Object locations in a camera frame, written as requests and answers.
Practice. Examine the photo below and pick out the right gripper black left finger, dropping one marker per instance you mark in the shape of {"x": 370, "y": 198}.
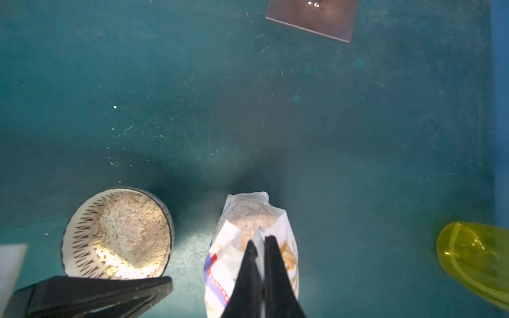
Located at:
{"x": 246, "y": 299}

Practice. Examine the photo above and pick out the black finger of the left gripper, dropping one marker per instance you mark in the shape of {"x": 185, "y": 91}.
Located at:
{"x": 63, "y": 296}

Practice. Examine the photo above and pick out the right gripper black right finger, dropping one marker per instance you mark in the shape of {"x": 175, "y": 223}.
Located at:
{"x": 280, "y": 300}

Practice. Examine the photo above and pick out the clear plastic oats bag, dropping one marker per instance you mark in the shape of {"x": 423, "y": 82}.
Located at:
{"x": 246, "y": 217}

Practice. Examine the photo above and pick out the white patterned breakfast bowl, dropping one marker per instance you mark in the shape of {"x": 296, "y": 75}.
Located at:
{"x": 118, "y": 234}

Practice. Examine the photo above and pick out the green spray bottle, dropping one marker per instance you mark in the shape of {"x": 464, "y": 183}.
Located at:
{"x": 476, "y": 255}

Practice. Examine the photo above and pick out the brown tree base plate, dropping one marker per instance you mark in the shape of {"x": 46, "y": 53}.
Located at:
{"x": 333, "y": 19}

